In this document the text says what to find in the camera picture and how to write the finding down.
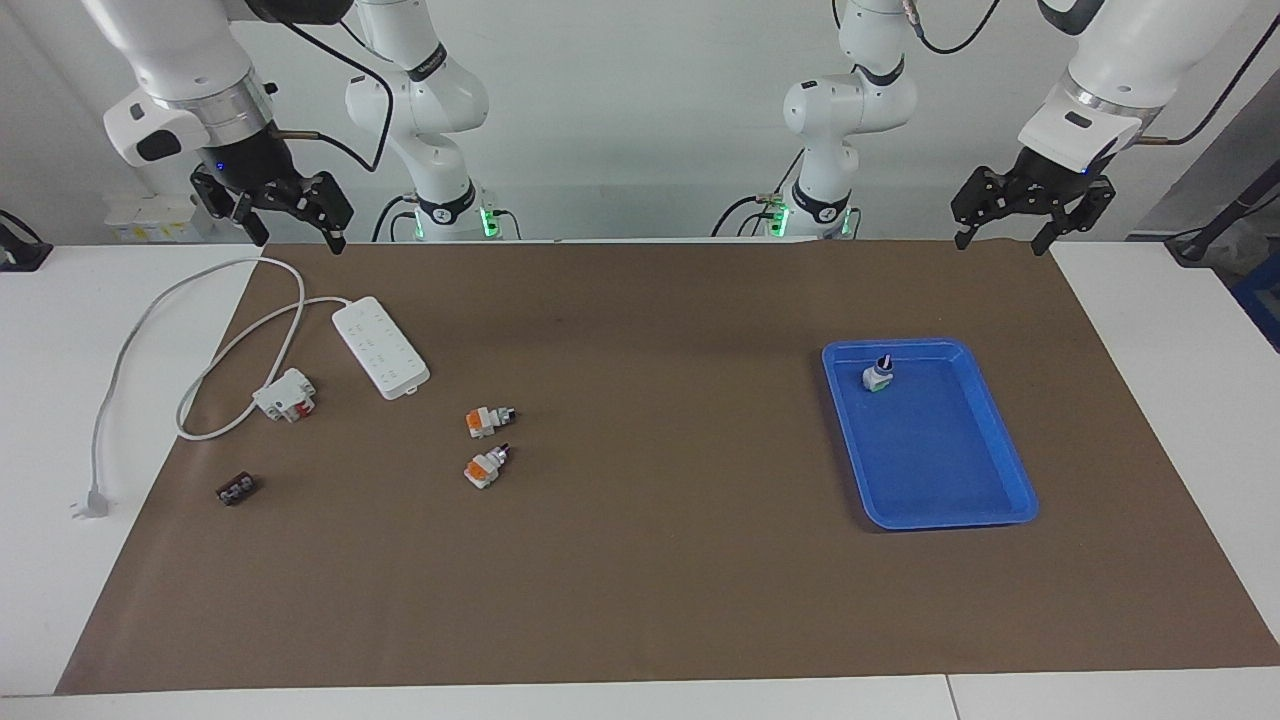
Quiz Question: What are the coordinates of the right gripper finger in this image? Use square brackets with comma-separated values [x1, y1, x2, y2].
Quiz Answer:
[293, 172, 355, 254]
[190, 170, 269, 247]

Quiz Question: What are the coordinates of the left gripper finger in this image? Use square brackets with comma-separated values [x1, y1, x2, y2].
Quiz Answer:
[1032, 178, 1116, 256]
[950, 167, 1021, 249]

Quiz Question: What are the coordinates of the white background box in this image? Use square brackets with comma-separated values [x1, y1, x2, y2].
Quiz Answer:
[105, 193, 216, 243]

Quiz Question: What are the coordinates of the white power strip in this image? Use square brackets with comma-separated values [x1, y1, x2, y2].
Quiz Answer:
[332, 296, 431, 401]

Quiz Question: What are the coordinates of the white red circuit breaker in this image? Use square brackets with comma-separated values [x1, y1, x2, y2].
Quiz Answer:
[252, 368, 317, 423]

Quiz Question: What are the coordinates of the blue storage crate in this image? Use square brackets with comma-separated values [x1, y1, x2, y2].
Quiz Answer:
[1232, 250, 1280, 351]

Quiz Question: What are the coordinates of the black table clamp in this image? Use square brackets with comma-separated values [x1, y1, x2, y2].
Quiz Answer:
[0, 210, 53, 273]

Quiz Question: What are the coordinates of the blue plastic tray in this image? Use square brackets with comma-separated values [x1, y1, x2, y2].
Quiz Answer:
[821, 338, 1039, 531]

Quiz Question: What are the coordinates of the brown paper mat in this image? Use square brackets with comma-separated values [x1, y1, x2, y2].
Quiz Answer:
[55, 240, 1280, 696]

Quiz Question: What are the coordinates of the black right base cable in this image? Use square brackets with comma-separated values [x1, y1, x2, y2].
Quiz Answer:
[372, 192, 413, 243]

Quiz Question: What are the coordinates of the black base cable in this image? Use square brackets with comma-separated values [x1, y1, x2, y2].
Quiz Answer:
[372, 192, 413, 243]
[712, 195, 783, 239]

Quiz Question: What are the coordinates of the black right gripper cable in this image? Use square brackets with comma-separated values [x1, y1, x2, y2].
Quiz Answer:
[270, 20, 396, 173]

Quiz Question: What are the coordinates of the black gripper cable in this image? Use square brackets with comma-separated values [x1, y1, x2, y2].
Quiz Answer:
[270, 20, 396, 173]
[905, 0, 1280, 148]

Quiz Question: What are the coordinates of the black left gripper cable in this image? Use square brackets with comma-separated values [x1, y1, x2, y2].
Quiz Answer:
[905, 0, 1280, 148]

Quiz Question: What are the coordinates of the black camera stand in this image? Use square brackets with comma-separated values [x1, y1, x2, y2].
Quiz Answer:
[1168, 160, 1280, 266]

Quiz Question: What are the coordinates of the black left base cable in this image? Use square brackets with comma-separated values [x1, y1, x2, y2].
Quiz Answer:
[712, 195, 783, 239]

